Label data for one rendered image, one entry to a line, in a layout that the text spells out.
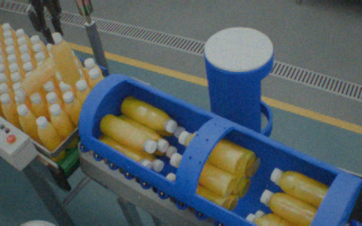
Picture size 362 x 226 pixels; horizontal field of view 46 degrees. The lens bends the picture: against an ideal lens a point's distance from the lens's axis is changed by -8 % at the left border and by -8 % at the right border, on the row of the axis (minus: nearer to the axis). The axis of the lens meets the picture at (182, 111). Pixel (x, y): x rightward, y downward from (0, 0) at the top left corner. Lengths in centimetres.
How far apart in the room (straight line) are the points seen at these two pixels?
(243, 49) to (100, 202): 135
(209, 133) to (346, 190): 42
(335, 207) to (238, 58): 86
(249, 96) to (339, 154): 111
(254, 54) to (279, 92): 134
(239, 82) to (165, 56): 177
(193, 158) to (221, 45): 72
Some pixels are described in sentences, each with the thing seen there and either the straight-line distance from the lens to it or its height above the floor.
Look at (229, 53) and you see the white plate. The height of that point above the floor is 104.
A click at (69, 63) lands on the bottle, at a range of 154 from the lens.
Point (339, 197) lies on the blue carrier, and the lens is 115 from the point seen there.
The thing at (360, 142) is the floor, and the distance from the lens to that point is 290.
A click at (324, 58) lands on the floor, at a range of 342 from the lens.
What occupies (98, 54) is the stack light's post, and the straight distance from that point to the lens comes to 212.
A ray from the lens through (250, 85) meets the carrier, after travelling 179.
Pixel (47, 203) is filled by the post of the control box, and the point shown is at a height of 65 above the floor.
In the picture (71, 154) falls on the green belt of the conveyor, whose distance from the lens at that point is 177.
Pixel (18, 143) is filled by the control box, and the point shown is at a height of 110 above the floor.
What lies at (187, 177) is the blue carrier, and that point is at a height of 117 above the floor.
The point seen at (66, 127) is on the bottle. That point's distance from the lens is 171.
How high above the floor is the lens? 220
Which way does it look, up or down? 46 degrees down
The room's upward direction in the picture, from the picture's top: 10 degrees counter-clockwise
